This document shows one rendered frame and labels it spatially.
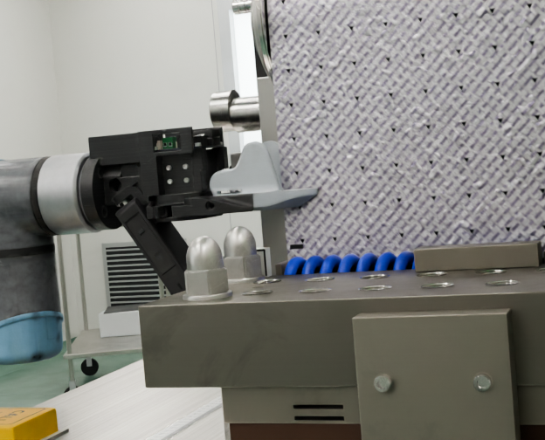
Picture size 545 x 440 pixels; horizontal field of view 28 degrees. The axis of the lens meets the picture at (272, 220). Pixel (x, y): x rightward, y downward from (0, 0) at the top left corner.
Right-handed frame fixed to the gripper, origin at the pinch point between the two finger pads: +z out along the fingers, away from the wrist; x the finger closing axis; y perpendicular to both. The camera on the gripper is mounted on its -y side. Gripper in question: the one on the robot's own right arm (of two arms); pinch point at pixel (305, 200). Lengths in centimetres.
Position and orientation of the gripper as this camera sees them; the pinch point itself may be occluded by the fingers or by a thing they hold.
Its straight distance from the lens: 94.8
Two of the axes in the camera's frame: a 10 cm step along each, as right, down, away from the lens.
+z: 9.4, -0.6, -3.5
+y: -0.8, -10.0, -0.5
